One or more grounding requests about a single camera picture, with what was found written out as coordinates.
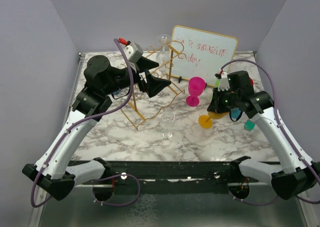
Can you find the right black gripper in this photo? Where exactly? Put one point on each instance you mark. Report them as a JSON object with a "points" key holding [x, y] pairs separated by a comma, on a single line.
{"points": [[215, 105]]}

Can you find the blue wine glass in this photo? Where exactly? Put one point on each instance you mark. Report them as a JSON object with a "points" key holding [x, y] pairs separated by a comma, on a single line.
{"points": [[235, 114]]}

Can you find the gold wire glass rack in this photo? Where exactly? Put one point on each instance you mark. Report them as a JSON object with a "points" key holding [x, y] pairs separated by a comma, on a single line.
{"points": [[176, 50]]}

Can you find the teal green cube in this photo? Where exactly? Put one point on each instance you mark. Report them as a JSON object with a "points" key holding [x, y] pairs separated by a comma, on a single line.
{"points": [[249, 125]]}

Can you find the orange wine glass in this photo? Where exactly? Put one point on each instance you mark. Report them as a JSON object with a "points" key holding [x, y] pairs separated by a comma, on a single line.
{"points": [[206, 120]]}

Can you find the pink wine glass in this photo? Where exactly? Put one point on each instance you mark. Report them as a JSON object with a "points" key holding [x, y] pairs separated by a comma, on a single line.
{"points": [[196, 87]]}

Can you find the clear wine glass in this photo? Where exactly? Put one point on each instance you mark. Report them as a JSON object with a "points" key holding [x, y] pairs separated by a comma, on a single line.
{"points": [[167, 124], [163, 56]]}

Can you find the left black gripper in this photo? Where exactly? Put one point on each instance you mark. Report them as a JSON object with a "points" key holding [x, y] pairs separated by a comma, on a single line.
{"points": [[153, 85]]}

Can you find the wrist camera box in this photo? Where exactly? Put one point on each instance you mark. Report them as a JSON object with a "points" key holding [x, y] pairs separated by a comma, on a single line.
{"points": [[133, 52], [224, 82]]}

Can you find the gold framed whiteboard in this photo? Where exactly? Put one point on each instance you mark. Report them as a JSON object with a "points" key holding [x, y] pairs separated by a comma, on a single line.
{"points": [[203, 53]]}

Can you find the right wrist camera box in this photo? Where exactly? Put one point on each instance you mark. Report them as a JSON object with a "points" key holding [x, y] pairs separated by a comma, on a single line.
{"points": [[224, 82]]}

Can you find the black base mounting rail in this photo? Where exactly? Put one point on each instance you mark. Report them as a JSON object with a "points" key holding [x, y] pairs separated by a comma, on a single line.
{"points": [[172, 178]]}

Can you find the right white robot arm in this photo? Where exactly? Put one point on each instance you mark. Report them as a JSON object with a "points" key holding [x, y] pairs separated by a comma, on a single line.
{"points": [[297, 171]]}

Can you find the green wine glass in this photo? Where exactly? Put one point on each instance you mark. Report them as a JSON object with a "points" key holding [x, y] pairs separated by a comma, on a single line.
{"points": [[217, 83]]}

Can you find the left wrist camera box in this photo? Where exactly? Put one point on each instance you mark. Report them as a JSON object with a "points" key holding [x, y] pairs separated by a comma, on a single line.
{"points": [[133, 52]]}

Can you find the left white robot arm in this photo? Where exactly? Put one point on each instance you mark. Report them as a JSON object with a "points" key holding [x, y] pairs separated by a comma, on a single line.
{"points": [[107, 90]]}

